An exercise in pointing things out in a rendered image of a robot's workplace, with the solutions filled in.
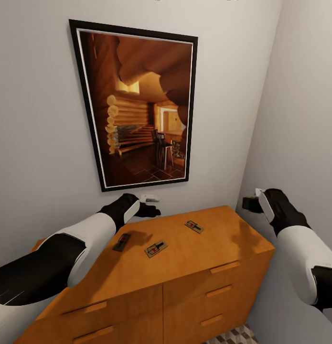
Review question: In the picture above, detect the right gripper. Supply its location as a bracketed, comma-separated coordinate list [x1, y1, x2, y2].
[242, 197, 264, 213]

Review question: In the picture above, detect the mousetrap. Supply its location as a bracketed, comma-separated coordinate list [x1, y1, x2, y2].
[113, 233, 131, 252]
[144, 240, 168, 258]
[184, 220, 204, 234]

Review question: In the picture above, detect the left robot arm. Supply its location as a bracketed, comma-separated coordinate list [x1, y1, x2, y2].
[0, 193, 161, 344]

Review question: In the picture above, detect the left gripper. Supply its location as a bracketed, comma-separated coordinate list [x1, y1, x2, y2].
[138, 203, 161, 217]

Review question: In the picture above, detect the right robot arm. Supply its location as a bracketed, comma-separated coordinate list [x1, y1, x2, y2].
[242, 188, 332, 323]

